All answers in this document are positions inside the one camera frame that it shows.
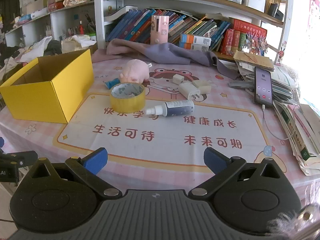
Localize white charger with prongs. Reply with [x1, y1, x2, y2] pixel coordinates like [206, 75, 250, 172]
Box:
[178, 82, 201, 100]

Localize clear tape roll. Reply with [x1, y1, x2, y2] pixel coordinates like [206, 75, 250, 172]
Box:
[110, 82, 146, 114]

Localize small black box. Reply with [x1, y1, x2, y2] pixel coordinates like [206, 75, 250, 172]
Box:
[267, 2, 285, 22]

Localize white charging cable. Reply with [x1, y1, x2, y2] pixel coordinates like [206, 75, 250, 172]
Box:
[261, 104, 297, 139]

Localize fuzzy pink sleeve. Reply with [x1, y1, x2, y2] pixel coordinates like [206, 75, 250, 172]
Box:
[266, 202, 320, 240]

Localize pink printed tablecloth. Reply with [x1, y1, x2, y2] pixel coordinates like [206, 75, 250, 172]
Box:
[0, 47, 320, 195]

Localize black smartphone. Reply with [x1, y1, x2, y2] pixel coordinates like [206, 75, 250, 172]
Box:
[254, 66, 273, 108]

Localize purple cloth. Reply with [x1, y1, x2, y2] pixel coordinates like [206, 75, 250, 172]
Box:
[106, 39, 240, 80]

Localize row of leaning books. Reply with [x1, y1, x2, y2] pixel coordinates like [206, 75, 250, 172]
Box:
[105, 8, 232, 52]

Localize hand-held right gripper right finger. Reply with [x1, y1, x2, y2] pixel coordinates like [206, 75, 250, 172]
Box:
[188, 147, 288, 197]

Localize cartoon figure sticker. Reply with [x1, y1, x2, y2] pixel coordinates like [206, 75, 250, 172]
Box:
[276, 40, 287, 67]

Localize white square charger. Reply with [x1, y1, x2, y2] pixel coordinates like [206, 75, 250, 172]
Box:
[191, 79, 212, 95]

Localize stack of papers and books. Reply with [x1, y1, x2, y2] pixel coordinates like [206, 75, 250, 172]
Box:
[235, 60, 320, 177]

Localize grey flat case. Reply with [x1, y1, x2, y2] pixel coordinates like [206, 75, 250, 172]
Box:
[229, 80, 256, 89]

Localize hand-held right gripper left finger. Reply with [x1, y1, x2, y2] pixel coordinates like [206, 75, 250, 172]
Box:
[29, 147, 123, 198]

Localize red thick books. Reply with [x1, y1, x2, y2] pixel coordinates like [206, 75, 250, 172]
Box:
[219, 18, 267, 57]

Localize wall poster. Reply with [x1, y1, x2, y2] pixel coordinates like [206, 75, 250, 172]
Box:
[309, 0, 320, 22]

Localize blue orange white carton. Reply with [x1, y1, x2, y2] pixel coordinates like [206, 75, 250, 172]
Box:
[180, 33, 212, 46]
[179, 42, 210, 52]

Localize colourful toy figures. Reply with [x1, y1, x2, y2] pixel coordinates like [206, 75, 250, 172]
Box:
[246, 32, 268, 56]

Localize pink cylindrical holder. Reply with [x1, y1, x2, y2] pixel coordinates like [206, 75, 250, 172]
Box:
[150, 15, 170, 45]

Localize white side shelf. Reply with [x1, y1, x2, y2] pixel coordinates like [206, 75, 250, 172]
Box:
[5, 0, 97, 48]

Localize brown paper envelope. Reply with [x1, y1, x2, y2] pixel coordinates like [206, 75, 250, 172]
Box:
[234, 50, 275, 72]

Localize pink plush pig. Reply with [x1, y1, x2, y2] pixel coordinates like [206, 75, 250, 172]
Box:
[119, 59, 150, 83]

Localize yellow cardboard box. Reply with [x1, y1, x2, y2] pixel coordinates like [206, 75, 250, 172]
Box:
[0, 49, 95, 124]

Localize white spray bottle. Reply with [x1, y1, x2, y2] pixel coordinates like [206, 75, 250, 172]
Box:
[145, 99, 195, 117]

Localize blue small packet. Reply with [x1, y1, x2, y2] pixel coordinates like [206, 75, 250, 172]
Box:
[105, 78, 121, 89]

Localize pile of clothes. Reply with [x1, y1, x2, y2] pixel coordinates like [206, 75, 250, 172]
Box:
[0, 35, 97, 68]

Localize blue tissue pack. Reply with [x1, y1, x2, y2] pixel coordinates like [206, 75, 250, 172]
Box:
[17, 14, 33, 25]

